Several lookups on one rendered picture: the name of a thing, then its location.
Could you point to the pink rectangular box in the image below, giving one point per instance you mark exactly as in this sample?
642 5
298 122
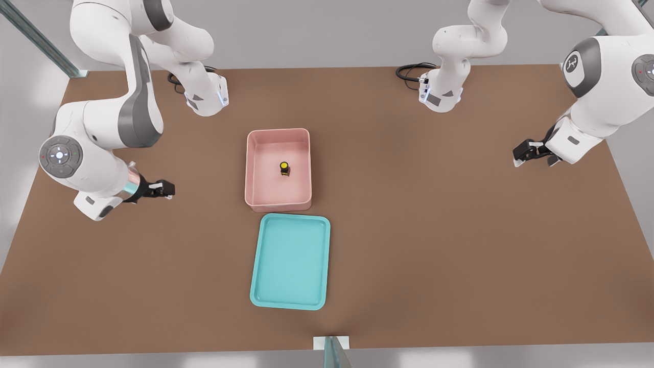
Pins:
278 191

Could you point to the yellow and black button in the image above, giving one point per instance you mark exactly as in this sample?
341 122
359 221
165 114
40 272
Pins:
284 168

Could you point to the pale blue-green tray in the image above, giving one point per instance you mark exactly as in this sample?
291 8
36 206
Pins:
290 261

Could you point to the silver frame post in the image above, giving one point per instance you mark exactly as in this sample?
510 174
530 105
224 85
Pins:
41 43
333 352

